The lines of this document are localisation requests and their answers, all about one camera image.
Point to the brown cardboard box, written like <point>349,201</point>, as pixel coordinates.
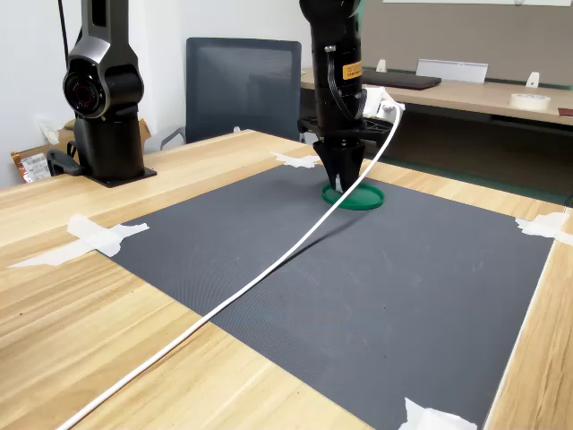
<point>31,165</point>

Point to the white tape roll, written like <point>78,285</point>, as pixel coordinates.
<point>529,101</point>

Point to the white tape piece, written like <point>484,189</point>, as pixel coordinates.
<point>425,418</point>
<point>96,235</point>
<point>544,226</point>
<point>297,160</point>

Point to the small brown flat object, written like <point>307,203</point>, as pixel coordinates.
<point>565,111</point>

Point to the beige office desk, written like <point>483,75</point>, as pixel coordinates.
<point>470,100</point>

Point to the black keyboard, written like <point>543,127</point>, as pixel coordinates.
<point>403,80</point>

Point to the grey-brown partition panel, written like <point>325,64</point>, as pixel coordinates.
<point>447,36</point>

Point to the round green lid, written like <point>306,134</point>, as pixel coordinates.
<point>362,199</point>

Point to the small white desk bracket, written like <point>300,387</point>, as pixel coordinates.
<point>532,79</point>
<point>381,66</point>

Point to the dark grey office chair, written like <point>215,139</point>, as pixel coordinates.
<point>242,89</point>

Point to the dark grey mat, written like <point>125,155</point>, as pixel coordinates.
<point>380,291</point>

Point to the white camera box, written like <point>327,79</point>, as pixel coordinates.
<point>373,100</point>

